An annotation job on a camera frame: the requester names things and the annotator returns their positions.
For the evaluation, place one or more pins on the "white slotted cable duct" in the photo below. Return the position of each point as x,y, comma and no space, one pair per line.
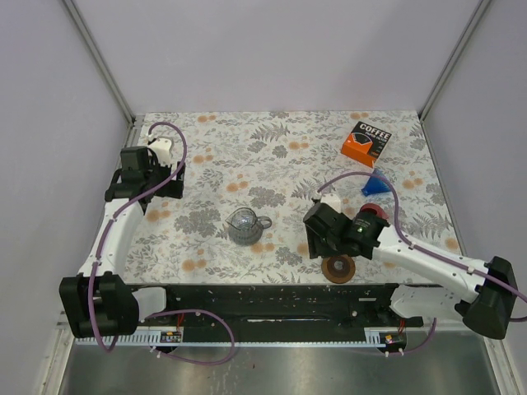
152,337

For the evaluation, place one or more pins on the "blue glass dripper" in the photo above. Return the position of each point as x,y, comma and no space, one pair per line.
375,184

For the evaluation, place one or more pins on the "red and grey cup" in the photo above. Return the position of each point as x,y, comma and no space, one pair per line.
374,209

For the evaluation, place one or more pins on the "glass coffee server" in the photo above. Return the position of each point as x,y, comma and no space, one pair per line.
245,228

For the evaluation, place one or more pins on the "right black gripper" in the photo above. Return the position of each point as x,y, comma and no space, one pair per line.
315,248

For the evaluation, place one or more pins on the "floral table mat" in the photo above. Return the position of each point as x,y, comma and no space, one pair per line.
271,162

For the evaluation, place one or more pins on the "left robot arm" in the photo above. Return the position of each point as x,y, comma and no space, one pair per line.
97,301

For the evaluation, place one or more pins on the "orange coffee filter box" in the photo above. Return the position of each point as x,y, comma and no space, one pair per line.
365,144

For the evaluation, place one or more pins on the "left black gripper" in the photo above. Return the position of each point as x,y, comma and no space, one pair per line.
173,188

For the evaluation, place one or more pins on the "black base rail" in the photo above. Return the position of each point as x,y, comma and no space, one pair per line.
280,313

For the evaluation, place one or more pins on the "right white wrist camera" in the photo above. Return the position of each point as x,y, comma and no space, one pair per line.
330,199

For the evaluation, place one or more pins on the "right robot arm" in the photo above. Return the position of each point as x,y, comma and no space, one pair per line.
479,294

